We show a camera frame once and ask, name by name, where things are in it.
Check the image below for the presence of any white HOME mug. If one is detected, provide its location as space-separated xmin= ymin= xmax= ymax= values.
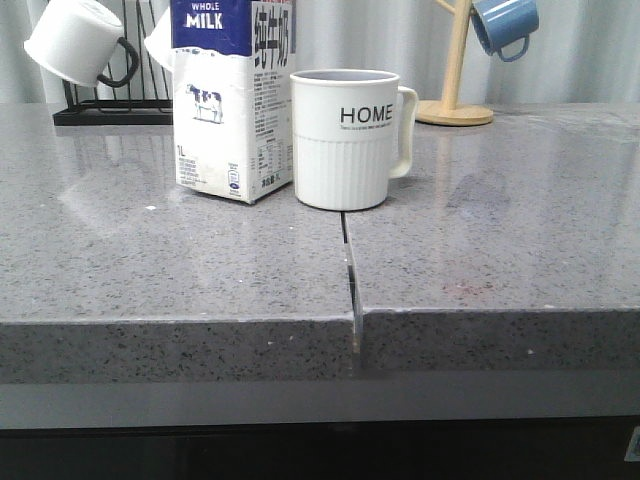
xmin=290 ymin=69 xmax=419 ymax=211

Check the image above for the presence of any wooden mug tree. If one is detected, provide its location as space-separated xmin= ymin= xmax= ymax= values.
xmin=416 ymin=0 xmax=493 ymax=127

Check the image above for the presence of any white enamel mug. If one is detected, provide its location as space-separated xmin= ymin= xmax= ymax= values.
xmin=24 ymin=0 xmax=140 ymax=88
xmin=144 ymin=8 xmax=173 ymax=73

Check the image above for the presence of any white enamel mug left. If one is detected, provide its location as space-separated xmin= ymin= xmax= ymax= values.
xmin=24 ymin=0 xmax=140 ymax=88

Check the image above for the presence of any blue white milk carton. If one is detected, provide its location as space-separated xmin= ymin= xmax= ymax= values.
xmin=170 ymin=0 xmax=297 ymax=204

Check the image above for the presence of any black wire mug rack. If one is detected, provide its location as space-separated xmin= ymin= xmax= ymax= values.
xmin=53 ymin=1 xmax=172 ymax=126

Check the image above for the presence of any white enamel mug right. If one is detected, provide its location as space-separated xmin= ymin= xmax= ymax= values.
xmin=144 ymin=8 xmax=173 ymax=73

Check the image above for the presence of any blue mug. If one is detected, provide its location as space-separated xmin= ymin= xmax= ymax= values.
xmin=471 ymin=0 xmax=539 ymax=63

